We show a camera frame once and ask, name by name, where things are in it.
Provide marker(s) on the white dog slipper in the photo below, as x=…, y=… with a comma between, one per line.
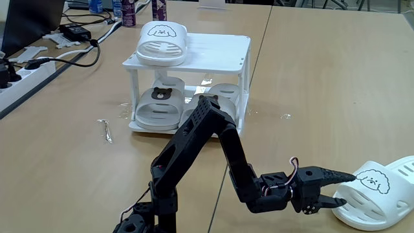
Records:
x=161, y=42
x=372, y=200

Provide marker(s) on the purple drink can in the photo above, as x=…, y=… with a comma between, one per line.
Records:
x=128, y=14
x=159, y=9

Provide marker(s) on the black power adapter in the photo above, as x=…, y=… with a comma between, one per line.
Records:
x=75, y=32

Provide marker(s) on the black laptop screen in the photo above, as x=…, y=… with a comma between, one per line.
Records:
x=29, y=22

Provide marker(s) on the grey bear slipper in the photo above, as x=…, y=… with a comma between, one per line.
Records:
x=226, y=92
x=158, y=113

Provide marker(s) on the clear tape strip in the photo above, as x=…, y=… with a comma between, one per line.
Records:
x=125, y=110
x=106, y=131
x=286, y=116

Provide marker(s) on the blue bottle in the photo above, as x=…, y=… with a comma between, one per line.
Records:
x=95, y=6
x=116, y=8

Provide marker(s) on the black chair legs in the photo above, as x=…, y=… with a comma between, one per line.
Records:
x=326, y=3

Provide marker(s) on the white paper sheet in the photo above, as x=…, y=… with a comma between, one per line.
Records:
x=211, y=4

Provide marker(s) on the white two-shelf shoe rack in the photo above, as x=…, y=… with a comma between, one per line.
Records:
x=220, y=51

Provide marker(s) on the white power strip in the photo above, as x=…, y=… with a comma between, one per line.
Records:
x=29, y=79

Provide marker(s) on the black power plug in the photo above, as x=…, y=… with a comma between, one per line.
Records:
x=8, y=76

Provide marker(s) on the white plastic part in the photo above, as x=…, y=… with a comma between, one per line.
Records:
x=61, y=39
x=27, y=53

